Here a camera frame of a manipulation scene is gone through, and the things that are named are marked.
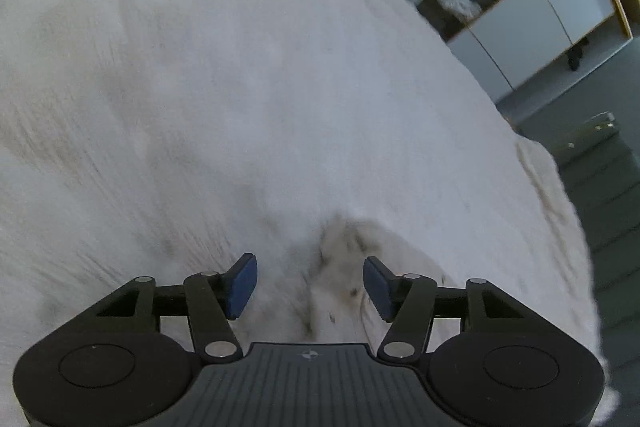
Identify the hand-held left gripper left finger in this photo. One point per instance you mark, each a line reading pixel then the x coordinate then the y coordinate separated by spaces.
pixel 244 283

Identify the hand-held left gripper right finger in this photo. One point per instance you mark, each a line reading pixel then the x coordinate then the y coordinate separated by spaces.
pixel 376 286

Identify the white fluffy blanket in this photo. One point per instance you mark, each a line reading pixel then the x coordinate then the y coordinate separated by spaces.
pixel 225 82

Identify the dark green padded headboard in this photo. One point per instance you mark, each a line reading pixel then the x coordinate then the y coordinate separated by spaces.
pixel 610 207

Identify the black hanging object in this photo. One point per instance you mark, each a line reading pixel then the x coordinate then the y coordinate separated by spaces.
pixel 575 56

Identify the white wardrobe with gold trim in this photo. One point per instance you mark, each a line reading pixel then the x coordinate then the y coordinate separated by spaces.
pixel 540 7

